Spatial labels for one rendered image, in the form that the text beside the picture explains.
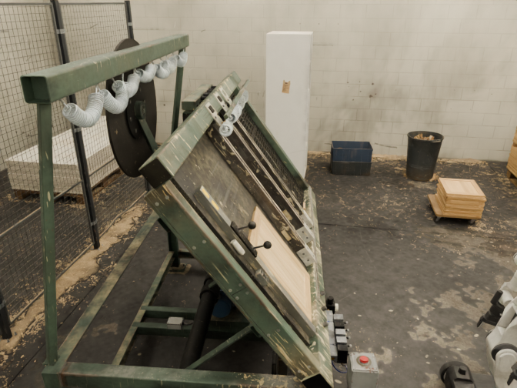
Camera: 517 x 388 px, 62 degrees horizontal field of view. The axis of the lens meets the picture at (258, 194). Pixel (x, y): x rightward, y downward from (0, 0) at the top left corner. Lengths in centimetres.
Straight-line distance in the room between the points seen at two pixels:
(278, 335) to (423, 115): 616
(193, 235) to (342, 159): 514
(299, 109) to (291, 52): 77
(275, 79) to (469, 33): 313
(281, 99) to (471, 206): 278
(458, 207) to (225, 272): 411
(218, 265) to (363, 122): 609
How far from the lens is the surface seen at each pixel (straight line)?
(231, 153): 253
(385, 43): 747
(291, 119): 623
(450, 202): 554
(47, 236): 201
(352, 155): 672
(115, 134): 242
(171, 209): 172
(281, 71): 612
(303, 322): 227
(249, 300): 189
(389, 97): 760
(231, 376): 226
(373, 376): 217
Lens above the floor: 243
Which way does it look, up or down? 24 degrees down
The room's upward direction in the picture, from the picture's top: straight up
